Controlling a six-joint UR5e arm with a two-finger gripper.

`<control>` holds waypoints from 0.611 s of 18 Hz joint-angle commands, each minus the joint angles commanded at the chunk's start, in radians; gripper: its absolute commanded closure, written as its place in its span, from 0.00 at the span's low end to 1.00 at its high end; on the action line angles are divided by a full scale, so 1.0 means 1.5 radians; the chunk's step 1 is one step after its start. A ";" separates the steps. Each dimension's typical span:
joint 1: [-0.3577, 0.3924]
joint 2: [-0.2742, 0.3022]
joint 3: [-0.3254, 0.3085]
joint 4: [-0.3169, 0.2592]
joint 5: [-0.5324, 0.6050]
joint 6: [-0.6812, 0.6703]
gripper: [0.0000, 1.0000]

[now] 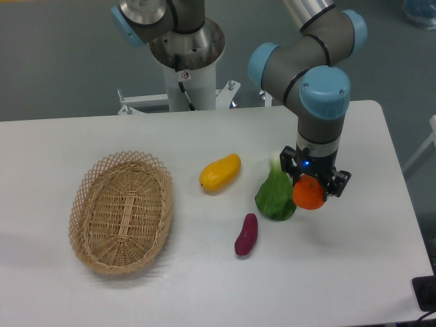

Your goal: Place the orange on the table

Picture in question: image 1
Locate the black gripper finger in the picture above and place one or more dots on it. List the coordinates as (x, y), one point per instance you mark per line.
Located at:
(287, 162)
(336, 183)

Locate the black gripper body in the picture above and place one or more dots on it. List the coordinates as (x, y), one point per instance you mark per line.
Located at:
(316, 160)

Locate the orange fruit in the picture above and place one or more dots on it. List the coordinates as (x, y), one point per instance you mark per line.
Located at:
(308, 193)

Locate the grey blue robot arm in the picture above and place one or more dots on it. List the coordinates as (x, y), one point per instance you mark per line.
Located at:
(304, 78)

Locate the green bok choy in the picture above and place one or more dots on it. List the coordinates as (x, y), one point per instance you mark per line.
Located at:
(274, 198)

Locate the yellow mango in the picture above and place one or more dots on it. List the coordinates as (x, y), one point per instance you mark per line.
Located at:
(219, 174)

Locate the purple sweet potato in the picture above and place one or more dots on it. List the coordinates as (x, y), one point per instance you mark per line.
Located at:
(246, 240)

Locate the black device at table edge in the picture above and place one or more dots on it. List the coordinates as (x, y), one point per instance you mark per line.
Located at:
(424, 289)

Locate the oval wicker basket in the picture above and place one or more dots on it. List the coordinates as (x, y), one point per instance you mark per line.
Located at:
(122, 213)

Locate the blue object top right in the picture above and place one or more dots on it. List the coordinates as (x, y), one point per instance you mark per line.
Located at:
(420, 12)

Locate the white frame at right edge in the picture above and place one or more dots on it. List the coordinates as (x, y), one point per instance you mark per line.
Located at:
(421, 154)

